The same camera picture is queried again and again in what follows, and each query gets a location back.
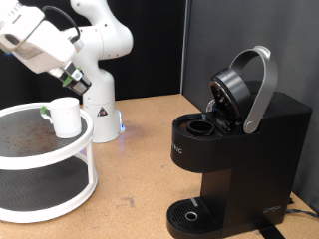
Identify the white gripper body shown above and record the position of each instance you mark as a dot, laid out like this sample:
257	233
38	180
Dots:
50	49

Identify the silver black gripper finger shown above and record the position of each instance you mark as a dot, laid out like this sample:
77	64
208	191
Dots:
60	71
80	87

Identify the black Keurig coffee machine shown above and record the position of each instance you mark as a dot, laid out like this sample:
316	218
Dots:
265	149

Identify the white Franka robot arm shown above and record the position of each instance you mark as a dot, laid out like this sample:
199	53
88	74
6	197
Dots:
99	89

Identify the white two-tier turntable shelf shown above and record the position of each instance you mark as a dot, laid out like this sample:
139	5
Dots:
33	139

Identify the black backdrop curtain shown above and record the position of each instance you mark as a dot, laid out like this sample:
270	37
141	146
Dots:
156	49

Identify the grey backdrop curtain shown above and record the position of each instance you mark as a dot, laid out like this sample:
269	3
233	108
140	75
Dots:
292	40

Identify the black tape strip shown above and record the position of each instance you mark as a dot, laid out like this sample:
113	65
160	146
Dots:
270	232

